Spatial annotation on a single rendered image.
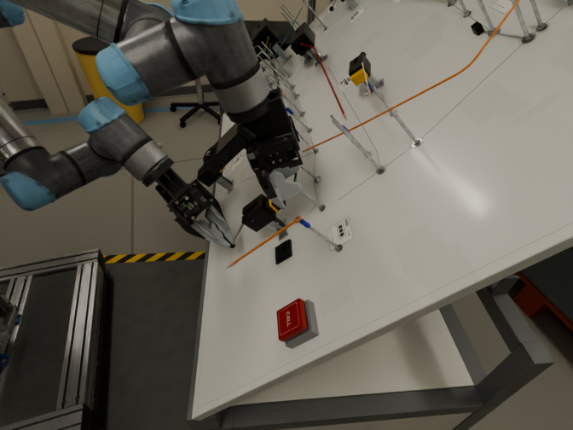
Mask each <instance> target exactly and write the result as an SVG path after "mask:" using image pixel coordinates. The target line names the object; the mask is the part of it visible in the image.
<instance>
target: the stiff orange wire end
mask: <svg viewBox="0 0 573 430"><path fill-rule="evenodd" d="M297 217H299V220H298V221H297V219H296V218H295V219H294V221H292V222H291V223H290V224H289V225H287V226H286V227H284V228H283V229H281V230H279V231H278V232H276V233H275V234H274V235H272V236H271V237H270V238H268V239H267V240H265V241H263V242H262V243H261V244H259V245H258V246H256V247H254V248H253V249H252V250H251V251H249V252H248V253H246V254H245V255H243V256H242V257H240V258H239V259H237V260H235V261H234V262H232V263H231V264H230V265H229V266H228V267H232V266H233V265H235V264H236V263H237V262H239V261H240V260H242V259H243V258H244V257H245V256H247V255H248V254H250V253H252V252H253V251H255V250H256V249H258V248H259V247H261V246H262V245H263V244H265V243H266V242H267V241H269V240H271V239H272V238H274V237H275V236H277V235H279V234H280V233H281V232H282V231H284V230H286V229H287V228H288V227H290V226H291V225H293V224H295V223H299V222H300V220H301V216H297ZM228 267H227V268H228ZM227 268H226V269H227Z"/></svg>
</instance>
